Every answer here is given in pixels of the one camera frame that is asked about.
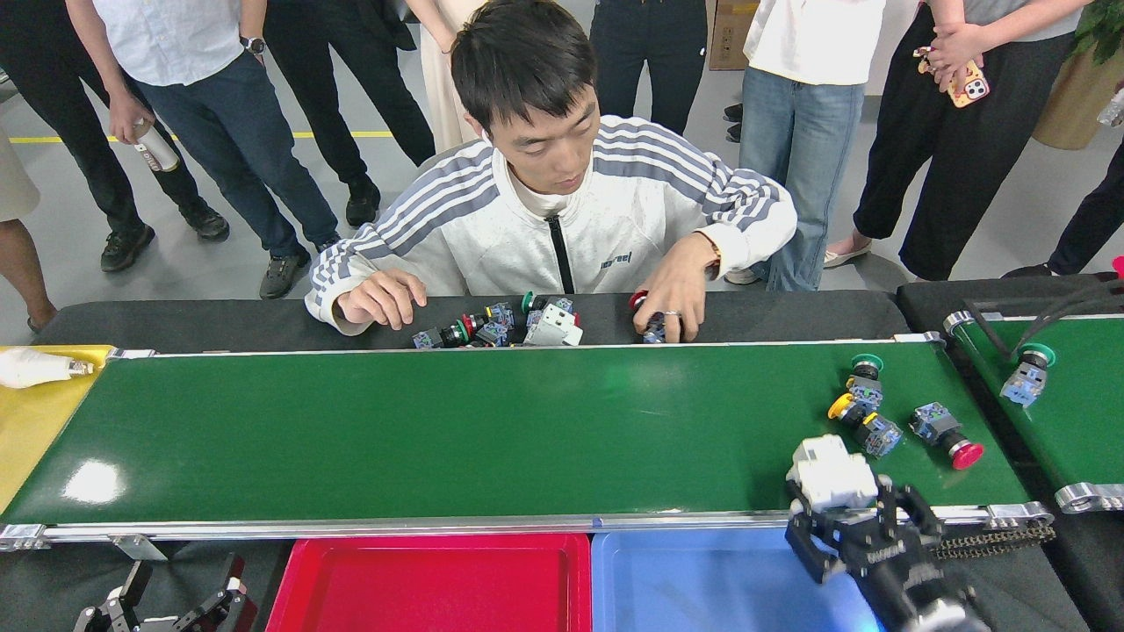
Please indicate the black triangular guide frame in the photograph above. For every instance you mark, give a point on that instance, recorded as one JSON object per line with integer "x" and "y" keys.
{"x": 990, "y": 348}

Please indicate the seated person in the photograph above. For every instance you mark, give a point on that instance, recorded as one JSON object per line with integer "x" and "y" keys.
{"x": 527, "y": 228}

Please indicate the potted green plant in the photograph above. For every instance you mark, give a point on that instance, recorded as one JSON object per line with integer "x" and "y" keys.
{"x": 1080, "y": 105}

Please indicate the clear water bottle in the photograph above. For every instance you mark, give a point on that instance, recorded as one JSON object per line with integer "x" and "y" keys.
{"x": 1113, "y": 107}

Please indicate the yellow push button switch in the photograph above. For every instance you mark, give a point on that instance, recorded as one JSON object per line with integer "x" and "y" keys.
{"x": 878, "y": 434}

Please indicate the green conveyor with black guide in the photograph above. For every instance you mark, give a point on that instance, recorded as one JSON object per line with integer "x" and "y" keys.
{"x": 1080, "y": 412}

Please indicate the person's right hand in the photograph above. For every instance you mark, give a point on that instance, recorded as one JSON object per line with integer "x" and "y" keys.
{"x": 382, "y": 298}

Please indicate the white light bulb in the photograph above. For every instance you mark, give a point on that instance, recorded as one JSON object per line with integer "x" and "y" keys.
{"x": 35, "y": 369}

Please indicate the yellow plastic tray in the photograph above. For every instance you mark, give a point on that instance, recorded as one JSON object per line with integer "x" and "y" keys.
{"x": 35, "y": 439}

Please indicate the smartphone in patterned case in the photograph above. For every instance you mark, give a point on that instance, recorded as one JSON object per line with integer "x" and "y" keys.
{"x": 968, "y": 86}

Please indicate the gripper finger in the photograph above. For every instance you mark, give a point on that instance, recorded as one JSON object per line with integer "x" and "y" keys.
{"x": 817, "y": 544}
{"x": 105, "y": 616}
{"x": 226, "y": 613}
{"x": 909, "y": 518}

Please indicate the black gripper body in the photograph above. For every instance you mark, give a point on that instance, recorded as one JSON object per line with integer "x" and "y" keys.
{"x": 913, "y": 584}

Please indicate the person's left hand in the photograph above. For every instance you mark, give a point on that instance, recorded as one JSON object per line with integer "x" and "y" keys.
{"x": 680, "y": 290}

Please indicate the blue plastic tray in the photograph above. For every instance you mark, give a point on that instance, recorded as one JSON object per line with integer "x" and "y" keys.
{"x": 702, "y": 588}

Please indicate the long green conveyor belt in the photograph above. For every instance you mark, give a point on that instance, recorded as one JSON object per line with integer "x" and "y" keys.
{"x": 492, "y": 430}

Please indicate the brown cardboard box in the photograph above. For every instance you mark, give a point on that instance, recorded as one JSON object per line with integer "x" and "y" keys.
{"x": 729, "y": 35}

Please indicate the white circuit breaker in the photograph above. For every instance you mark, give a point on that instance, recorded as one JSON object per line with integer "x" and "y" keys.
{"x": 830, "y": 478}
{"x": 553, "y": 329}

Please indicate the red plastic tray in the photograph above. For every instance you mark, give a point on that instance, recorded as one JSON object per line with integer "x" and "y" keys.
{"x": 430, "y": 588}

